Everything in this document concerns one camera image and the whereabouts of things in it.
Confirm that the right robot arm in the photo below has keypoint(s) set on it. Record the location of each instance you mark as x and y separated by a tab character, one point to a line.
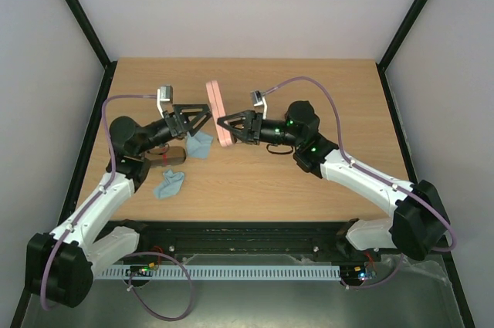
415	219

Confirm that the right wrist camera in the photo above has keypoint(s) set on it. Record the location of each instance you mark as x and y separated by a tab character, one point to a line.
259	100

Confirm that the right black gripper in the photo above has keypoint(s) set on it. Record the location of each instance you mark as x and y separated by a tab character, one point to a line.
255	128

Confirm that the right black frame post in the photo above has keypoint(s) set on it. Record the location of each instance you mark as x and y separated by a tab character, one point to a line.
402	32

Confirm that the left black frame post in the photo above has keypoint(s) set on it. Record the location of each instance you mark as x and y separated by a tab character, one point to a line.
89	32

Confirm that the pink glasses case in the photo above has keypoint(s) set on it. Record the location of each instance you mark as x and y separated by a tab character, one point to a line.
218	110

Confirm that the light blue cable duct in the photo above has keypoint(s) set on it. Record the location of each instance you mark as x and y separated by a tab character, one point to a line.
227	272

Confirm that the brown plaid glasses case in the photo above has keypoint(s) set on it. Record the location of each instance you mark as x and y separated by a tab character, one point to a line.
166	156

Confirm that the metal floor plate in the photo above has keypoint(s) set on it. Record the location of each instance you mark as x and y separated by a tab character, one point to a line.
409	299

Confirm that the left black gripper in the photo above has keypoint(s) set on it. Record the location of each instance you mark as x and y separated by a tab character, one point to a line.
178	122

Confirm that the black frame post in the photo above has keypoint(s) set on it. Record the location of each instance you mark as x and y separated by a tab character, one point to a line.
402	32
89	32

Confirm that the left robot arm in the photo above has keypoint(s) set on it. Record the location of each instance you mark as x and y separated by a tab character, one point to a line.
62	264

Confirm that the blue cleaning cloth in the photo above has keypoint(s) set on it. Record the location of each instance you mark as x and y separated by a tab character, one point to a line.
170	186
199	145

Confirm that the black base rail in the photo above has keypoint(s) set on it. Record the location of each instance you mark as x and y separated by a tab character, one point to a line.
318	241

